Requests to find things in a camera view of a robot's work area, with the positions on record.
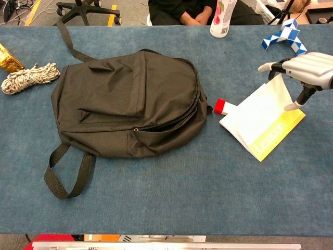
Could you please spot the black fabric backpack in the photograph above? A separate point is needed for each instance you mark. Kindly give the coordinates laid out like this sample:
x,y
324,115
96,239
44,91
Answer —
x,y
117,104

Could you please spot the white bottle with fruit label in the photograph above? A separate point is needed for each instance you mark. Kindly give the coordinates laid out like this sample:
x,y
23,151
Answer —
x,y
219,23

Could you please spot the seated person in black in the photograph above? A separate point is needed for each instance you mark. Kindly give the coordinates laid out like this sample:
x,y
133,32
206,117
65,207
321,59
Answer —
x,y
169,10

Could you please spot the blue white snake puzzle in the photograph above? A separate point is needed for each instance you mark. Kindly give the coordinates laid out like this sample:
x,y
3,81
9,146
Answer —
x,y
286,32

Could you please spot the orange white printed panel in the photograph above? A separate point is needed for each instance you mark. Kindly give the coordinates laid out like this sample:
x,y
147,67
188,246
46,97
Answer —
x,y
145,238

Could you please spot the blue felt table mat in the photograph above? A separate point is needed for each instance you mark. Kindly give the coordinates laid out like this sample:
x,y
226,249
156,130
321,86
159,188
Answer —
x,y
169,195

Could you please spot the white and yellow Lexicon book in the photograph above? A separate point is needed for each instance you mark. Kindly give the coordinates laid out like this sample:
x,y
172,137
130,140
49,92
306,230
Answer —
x,y
257,122

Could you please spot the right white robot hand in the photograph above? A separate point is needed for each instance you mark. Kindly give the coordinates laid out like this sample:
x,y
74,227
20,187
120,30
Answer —
x,y
309,67

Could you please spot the black tripod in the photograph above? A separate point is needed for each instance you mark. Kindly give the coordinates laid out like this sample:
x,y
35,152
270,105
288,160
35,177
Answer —
x,y
282,13

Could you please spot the gold foil packet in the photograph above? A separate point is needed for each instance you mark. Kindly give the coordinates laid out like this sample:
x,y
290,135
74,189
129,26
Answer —
x,y
9,61

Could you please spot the white bottle with red cap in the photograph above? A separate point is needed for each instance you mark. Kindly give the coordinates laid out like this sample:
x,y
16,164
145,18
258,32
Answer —
x,y
221,106

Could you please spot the black office chair base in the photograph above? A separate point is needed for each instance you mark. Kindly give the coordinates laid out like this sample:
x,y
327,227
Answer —
x,y
86,10

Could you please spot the aluminium profile rail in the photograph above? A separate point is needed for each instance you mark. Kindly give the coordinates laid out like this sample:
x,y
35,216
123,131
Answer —
x,y
166,246

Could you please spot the red panel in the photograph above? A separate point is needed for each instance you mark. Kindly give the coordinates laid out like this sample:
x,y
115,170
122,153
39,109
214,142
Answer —
x,y
52,237

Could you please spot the white plastic basket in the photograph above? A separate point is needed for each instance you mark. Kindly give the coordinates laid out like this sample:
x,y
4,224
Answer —
x,y
262,10

